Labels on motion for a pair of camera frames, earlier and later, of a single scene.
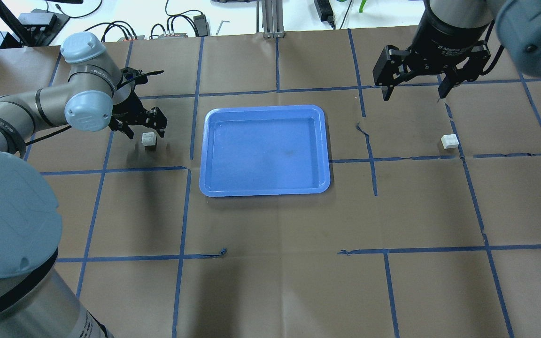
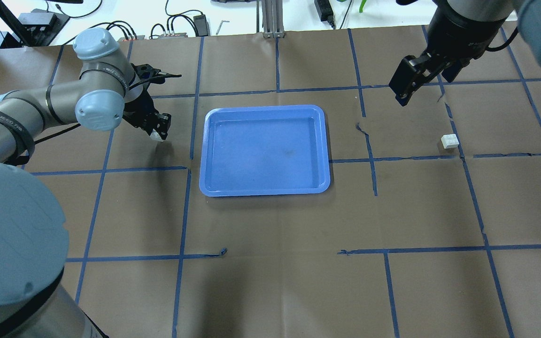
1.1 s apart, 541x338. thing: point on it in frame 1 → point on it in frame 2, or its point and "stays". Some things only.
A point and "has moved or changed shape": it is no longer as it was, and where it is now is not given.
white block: (148, 139) has moved or changed shape
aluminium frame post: (272, 19) stays
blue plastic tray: (251, 150) stays
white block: (449, 141) stays
